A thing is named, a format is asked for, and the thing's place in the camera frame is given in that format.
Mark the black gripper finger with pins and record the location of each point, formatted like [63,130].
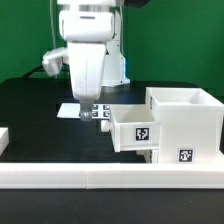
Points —
[86,110]

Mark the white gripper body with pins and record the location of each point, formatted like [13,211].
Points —
[86,62]

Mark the white marker plate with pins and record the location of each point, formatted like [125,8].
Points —
[73,110]

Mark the white drawer cabinet box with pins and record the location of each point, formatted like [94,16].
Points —
[190,124]

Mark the white block at left edge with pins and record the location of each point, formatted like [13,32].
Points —
[4,139]

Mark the white U-shaped fence rail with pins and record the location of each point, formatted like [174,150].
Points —
[52,175]

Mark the white front drawer tray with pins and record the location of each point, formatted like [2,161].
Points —
[150,156]

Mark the white drawer tray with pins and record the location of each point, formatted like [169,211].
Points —
[150,156]
[132,128]

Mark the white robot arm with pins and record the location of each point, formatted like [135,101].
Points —
[93,32]

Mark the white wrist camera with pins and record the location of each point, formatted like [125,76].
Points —
[54,60]

